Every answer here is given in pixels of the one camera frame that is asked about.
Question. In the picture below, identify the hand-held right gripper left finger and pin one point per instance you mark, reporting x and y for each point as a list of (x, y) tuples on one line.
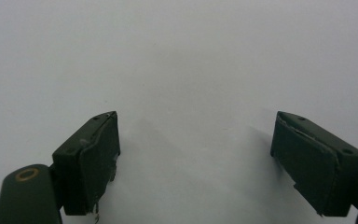
[(90, 168)]

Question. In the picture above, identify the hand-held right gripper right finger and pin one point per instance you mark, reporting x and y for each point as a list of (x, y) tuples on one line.
[(313, 168)]

